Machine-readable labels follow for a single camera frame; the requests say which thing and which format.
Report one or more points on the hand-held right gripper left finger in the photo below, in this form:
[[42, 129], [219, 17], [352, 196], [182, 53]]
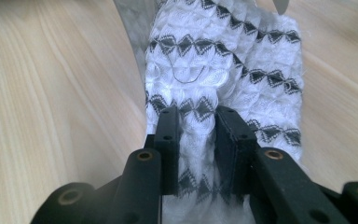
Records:
[[169, 146]]

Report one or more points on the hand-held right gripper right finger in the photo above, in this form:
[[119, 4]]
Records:
[[233, 152]]

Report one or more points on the white patterned knit cloth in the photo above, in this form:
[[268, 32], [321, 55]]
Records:
[[217, 62]]

